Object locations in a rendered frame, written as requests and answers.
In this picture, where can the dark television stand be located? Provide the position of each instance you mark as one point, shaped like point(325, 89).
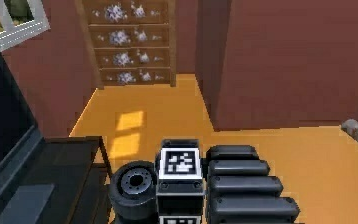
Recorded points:
point(67, 180)

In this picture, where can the wooden shelf unit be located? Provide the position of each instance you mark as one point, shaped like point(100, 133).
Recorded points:
point(133, 43)

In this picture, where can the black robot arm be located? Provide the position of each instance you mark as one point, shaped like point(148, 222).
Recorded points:
point(243, 186)

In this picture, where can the black television set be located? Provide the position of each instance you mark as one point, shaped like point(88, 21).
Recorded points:
point(7, 133)

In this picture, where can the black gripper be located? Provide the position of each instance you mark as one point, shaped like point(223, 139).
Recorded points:
point(133, 190)

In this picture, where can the white framed window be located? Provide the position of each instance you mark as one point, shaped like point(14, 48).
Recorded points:
point(18, 20)

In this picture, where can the grey brown lump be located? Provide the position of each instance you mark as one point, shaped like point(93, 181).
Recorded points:
point(357, 131)

